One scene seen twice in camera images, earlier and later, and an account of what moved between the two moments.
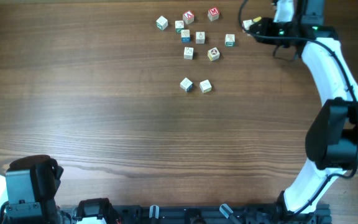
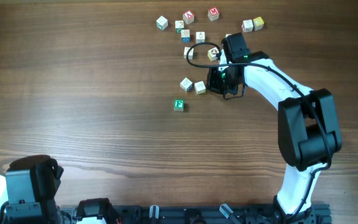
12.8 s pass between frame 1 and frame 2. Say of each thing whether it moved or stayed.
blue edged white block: stayed
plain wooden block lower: stayed
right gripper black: moved
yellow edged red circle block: stayed
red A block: stayed
